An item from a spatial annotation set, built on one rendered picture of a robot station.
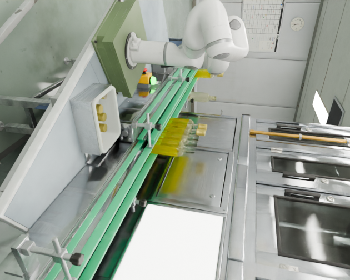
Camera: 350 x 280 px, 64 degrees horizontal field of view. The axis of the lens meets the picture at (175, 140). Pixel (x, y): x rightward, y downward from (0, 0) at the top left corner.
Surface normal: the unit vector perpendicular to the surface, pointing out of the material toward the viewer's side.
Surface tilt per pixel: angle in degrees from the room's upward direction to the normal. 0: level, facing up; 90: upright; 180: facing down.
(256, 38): 90
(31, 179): 0
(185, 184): 90
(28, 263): 0
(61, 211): 90
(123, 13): 90
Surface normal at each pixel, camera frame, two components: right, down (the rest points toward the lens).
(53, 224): -0.02, -0.85
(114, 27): -0.11, -0.56
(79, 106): -0.24, 0.51
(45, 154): 0.97, 0.11
